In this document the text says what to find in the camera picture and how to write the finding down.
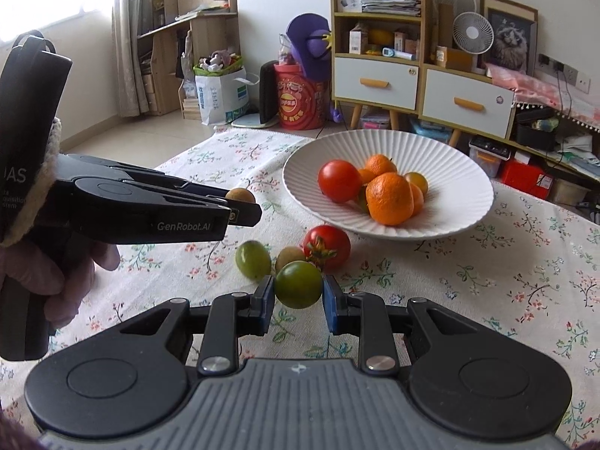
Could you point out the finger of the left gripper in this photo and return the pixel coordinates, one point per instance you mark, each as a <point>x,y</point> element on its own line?
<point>91,166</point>
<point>241,213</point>

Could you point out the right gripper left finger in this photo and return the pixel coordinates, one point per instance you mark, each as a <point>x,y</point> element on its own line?
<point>232,316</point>

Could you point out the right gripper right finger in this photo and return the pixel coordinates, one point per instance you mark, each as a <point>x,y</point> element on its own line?
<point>365,316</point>

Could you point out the brown longan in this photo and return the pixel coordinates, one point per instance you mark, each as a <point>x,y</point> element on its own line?
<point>241,195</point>

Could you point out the green tomato oval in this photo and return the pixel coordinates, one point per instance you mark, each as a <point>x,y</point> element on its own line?
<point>253,260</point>

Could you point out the brown longan fruit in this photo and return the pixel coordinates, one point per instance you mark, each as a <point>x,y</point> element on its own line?
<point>288,255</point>

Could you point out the green tomato round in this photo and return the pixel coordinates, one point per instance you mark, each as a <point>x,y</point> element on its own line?
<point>298,285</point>

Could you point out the red tomato with stem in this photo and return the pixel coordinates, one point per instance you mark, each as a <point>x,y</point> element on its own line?
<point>327,247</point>

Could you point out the left hand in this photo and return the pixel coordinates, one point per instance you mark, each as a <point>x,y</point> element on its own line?
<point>36,272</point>

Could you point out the red tomato in plate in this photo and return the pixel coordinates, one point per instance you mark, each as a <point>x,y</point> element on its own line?
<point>339,180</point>

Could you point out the large orange mandarin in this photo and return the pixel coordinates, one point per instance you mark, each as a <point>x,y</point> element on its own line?
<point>389,199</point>

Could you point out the white paper bag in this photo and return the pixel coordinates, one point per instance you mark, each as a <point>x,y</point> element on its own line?
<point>222,98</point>

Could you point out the red snack bucket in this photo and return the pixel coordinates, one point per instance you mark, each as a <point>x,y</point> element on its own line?
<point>302,101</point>

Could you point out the yellow orange tomato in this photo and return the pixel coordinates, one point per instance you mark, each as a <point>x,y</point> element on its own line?
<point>419,181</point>

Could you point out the small orange mandarin back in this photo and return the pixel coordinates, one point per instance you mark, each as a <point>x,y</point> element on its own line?
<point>379,164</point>

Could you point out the floral tablecloth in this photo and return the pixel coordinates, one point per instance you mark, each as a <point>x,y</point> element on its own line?
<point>528,270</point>

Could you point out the purple plush toy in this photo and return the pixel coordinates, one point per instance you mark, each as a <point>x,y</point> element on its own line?
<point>309,35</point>

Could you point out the wooden bookshelf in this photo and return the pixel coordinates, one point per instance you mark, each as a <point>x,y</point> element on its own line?
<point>175,32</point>

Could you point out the red box under shelf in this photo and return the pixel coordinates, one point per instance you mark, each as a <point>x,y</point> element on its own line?
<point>526,178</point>

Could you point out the wooden cabinet with drawers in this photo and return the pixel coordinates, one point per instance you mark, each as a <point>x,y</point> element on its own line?
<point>384,60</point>

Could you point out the pink cloth on shelf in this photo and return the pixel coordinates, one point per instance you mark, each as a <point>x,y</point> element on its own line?
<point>533,91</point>

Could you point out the white desk fan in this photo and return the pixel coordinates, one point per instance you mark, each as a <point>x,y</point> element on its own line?
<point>473,34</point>

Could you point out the framed cat picture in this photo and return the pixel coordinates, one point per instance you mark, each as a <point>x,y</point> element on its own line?
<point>515,29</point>

